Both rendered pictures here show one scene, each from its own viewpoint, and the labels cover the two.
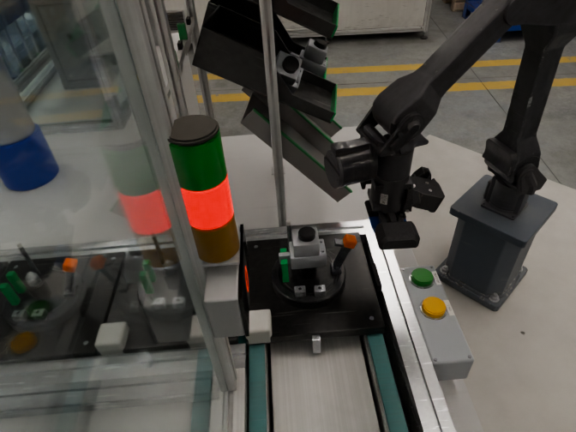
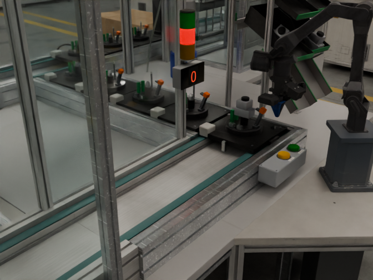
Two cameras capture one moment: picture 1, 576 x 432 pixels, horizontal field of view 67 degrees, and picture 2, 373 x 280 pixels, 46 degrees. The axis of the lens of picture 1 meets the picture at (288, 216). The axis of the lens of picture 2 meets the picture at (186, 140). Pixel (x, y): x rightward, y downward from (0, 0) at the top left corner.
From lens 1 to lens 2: 1.12 m
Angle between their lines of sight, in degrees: 37
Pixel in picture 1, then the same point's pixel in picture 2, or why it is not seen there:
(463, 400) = (270, 200)
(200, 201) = (181, 32)
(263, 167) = not seen: hidden behind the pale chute
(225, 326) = (176, 81)
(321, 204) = not seen: hidden behind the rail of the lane
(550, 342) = (343, 211)
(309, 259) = (241, 110)
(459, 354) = (273, 168)
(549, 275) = not seen: outside the picture
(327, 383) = (216, 160)
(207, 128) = (190, 10)
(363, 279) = (265, 137)
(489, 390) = (287, 204)
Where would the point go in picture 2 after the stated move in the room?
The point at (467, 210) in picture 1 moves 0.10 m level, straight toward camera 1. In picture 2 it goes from (332, 123) to (307, 127)
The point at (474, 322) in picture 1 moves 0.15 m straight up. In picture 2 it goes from (314, 189) to (320, 150)
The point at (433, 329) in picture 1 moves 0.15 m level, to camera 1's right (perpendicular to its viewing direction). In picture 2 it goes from (273, 160) to (316, 175)
